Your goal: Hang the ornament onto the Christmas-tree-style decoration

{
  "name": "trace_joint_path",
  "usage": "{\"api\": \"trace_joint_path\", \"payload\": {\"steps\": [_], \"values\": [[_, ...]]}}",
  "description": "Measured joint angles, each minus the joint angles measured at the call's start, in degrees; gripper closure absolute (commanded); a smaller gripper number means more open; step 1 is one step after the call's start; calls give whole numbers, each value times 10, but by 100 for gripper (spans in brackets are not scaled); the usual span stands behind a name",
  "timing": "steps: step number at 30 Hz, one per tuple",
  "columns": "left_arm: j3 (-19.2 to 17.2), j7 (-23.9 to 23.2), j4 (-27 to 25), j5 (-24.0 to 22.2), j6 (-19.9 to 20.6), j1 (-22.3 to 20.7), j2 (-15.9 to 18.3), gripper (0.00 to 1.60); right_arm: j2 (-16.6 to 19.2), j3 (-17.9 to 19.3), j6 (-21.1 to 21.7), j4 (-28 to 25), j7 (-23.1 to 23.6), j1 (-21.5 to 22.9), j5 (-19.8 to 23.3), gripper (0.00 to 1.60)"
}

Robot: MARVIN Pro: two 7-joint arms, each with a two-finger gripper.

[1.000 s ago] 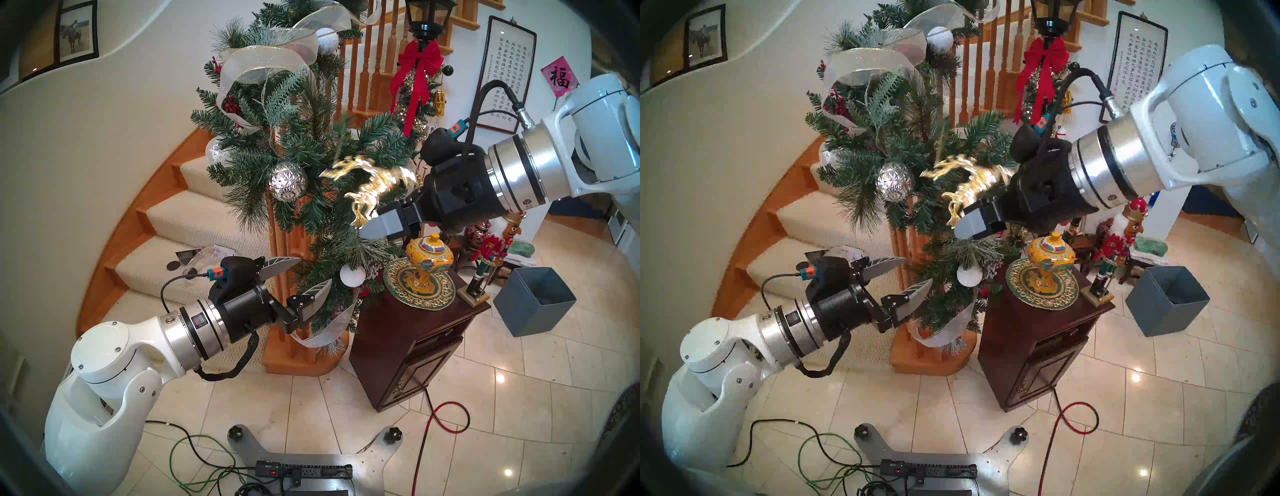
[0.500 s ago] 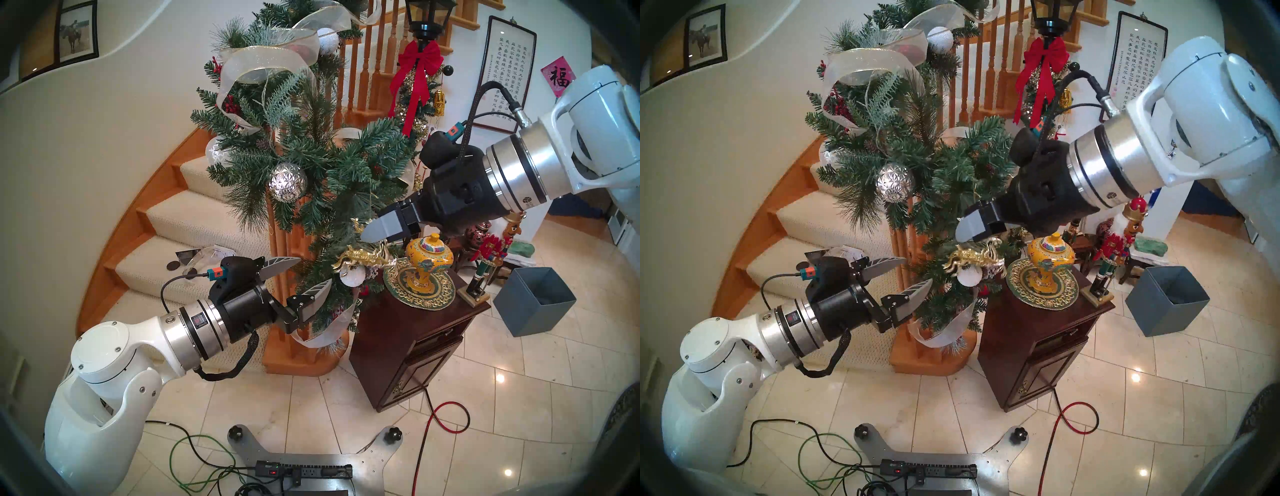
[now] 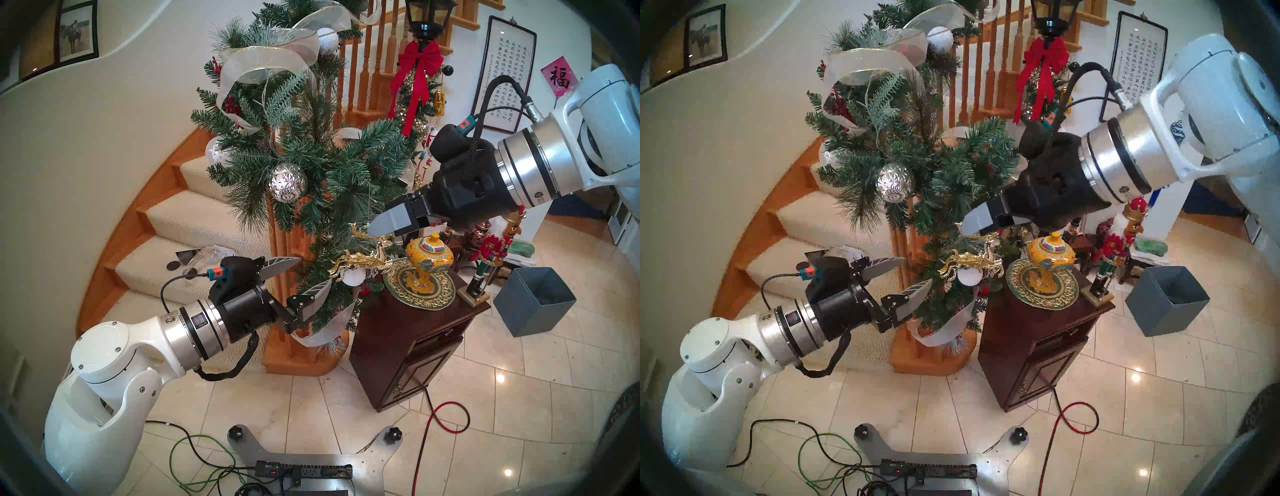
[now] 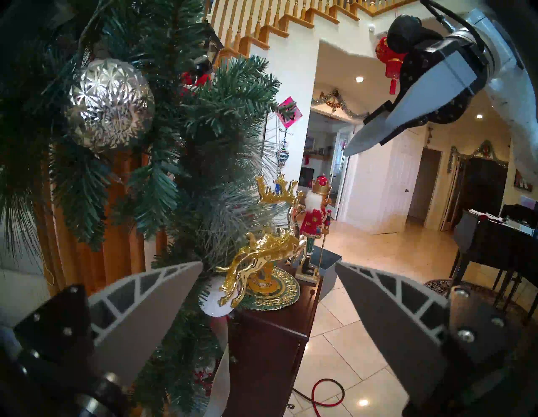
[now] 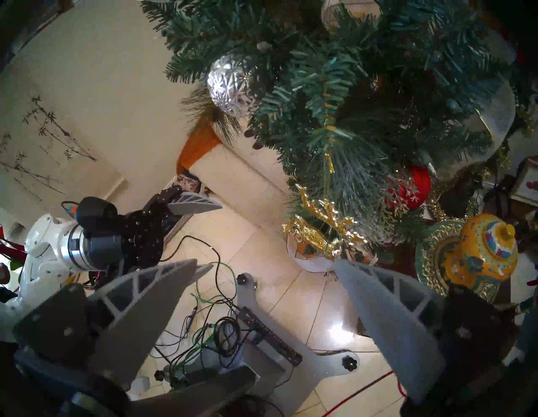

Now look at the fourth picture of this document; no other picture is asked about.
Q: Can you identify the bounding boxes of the dark dining table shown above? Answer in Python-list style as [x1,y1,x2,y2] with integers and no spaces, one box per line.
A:
[471,212,538,320]

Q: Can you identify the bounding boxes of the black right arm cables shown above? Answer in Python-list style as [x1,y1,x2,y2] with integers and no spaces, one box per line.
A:
[420,0,488,42]

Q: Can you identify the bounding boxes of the yellow porcelain lidded jar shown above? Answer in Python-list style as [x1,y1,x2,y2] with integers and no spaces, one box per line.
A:
[248,261,290,295]

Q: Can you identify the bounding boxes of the dark patterned rug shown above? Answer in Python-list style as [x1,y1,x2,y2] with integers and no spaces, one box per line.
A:
[425,277,526,330]

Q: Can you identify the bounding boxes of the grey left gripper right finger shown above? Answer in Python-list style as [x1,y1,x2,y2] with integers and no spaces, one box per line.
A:
[335,263,520,407]

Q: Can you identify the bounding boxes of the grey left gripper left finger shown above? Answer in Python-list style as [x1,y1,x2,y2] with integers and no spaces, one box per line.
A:
[14,261,204,386]

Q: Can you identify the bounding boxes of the white glass door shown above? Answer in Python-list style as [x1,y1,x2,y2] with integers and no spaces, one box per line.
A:
[332,132,353,221]

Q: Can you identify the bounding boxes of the white glitter ball ornament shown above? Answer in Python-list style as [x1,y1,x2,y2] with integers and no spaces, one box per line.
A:
[201,277,234,318]

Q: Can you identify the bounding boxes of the red paper lantern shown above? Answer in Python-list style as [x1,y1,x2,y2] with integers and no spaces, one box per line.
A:
[375,37,406,95]

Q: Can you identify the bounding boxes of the dark wooden cabinet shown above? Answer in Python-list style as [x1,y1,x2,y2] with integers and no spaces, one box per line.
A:
[223,263,324,417]

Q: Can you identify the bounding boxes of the white panel door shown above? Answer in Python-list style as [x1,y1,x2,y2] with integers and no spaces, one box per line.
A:
[380,126,425,234]

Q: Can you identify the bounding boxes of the red velvet bow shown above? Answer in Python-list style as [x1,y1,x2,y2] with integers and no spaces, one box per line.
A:
[181,71,211,88]

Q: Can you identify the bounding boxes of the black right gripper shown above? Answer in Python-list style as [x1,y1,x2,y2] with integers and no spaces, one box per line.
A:
[344,38,491,157]

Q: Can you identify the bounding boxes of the gold glitter reindeer ornament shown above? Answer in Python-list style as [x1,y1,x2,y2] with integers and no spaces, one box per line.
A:
[216,174,308,309]

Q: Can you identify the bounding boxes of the black lantern lamp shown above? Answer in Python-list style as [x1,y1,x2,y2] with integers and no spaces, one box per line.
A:
[194,23,224,76]

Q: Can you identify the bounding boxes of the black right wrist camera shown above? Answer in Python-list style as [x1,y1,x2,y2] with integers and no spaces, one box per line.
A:
[387,15,444,53]

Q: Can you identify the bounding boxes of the green pine Christmas garland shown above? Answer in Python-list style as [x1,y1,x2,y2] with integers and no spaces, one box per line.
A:
[0,0,295,417]

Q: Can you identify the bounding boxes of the red diamond fu paper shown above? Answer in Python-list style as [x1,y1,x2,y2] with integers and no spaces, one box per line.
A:
[277,97,303,129]

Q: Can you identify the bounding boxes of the blue porcelain charm with tassel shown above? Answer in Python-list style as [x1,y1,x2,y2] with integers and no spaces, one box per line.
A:
[274,128,291,194]

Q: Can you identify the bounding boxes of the green gold round mat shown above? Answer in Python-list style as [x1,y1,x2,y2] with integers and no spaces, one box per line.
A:
[242,267,301,311]

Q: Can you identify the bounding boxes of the red and black cable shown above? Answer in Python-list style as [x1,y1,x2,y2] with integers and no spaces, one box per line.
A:
[292,378,345,408]

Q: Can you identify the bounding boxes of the silver tinsel garland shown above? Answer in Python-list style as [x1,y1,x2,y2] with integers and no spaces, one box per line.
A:
[311,88,370,120]

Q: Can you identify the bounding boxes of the large red crowned nutcracker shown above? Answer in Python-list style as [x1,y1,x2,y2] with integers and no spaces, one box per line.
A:
[299,174,335,253]

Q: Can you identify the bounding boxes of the grey upholstered chair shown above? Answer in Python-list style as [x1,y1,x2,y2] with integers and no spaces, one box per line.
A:
[452,209,482,290]

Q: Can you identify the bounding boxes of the silver faceted ball ornament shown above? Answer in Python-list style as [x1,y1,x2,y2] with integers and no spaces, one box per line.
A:
[67,57,155,152]

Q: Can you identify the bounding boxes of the blue-grey waste bin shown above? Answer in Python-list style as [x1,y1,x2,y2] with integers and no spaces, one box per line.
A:
[290,246,343,301]

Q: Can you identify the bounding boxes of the sheer white gold-edged ribbon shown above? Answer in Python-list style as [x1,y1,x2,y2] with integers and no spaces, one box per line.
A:
[204,317,232,417]

